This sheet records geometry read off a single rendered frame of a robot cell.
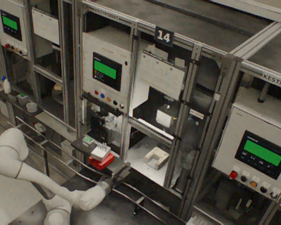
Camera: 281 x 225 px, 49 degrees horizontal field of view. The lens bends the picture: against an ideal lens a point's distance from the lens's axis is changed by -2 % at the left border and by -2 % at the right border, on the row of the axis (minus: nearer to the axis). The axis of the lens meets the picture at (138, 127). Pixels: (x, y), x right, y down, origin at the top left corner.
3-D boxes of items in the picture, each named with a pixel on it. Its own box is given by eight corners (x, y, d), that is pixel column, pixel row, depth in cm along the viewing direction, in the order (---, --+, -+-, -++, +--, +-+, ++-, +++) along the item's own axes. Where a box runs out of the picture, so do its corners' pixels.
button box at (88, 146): (82, 150, 251) (81, 139, 244) (88, 145, 256) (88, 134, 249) (89, 154, 248) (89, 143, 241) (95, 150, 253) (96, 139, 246)
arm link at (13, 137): (53, 224, 217) (57, 199, 234) (74, 219, 215) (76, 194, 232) (-14, 151, 169) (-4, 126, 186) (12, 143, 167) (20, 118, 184)
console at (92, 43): (80, 91, 234) (79, 33, 205) (105, 78, 253) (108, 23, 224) (122, 115, 216) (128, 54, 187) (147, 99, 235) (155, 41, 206)
